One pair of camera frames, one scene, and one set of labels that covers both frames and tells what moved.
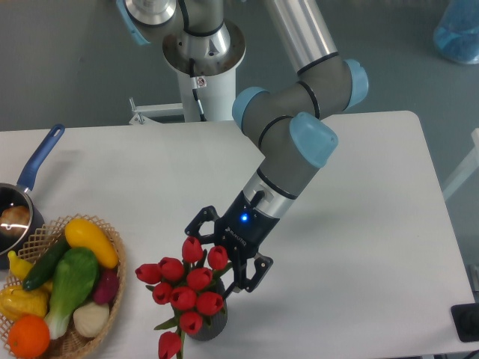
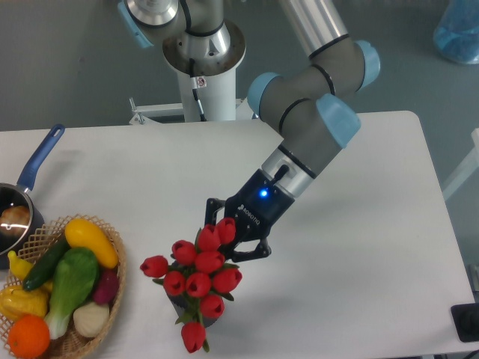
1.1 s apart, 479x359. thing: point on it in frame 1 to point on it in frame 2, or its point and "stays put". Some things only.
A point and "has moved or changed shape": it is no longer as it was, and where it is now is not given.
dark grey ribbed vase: (212, 327) to (179, 304)
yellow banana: (19, 267) stays put
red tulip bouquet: (188, 286) has moved or changed shape
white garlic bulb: (90, 319) stays put
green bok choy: (74, 279) stays put
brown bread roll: (14, 220) stays put
